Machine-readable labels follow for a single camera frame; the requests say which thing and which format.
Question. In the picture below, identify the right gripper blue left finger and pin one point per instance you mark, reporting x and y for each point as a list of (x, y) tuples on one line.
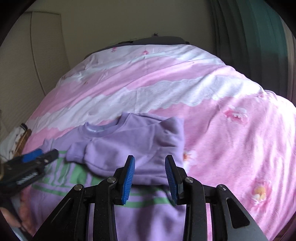
[(124, 179)]

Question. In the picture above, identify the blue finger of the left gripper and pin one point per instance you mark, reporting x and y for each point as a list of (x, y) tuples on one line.
[(31, 156), (48, 157)]

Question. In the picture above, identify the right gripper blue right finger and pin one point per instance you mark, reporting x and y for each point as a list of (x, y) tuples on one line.
[(175, 176)]

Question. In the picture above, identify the purple sweatshirt green print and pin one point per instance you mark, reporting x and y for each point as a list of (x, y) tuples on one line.
[(91, 153)]

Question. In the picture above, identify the person's left hand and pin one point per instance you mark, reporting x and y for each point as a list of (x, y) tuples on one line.
[(17, 214)]

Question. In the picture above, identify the pink white floral bedspread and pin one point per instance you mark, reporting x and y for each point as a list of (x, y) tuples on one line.
[(236, 133)]

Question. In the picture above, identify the beige wardrobe door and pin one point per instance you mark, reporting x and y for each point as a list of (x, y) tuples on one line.
[(33, 58)]

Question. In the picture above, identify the dark headboard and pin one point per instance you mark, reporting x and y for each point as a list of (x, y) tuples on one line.
[(154, 40)]

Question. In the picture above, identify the green curtain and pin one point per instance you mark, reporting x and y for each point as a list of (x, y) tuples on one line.
[(252, 37)]

